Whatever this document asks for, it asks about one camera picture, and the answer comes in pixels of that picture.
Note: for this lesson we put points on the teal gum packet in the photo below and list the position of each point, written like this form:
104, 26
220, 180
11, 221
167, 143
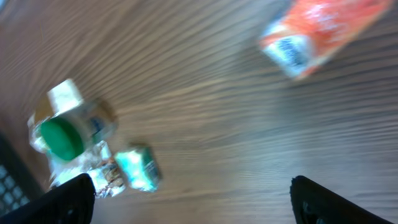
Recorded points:
139, 167

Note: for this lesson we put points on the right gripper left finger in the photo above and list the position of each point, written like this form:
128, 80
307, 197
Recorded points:
70, 203

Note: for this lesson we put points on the green lid jar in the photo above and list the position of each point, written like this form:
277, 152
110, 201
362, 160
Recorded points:
75, 131

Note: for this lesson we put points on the grey plastic shopping basket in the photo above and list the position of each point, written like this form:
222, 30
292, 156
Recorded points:
18, 186

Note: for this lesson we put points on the orange snack packet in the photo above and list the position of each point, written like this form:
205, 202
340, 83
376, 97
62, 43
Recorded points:
312, 31

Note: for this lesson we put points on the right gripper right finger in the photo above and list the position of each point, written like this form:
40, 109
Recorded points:
315, 204

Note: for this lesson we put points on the brown PanTree snack bag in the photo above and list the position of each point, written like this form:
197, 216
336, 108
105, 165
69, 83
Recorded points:
97, 162

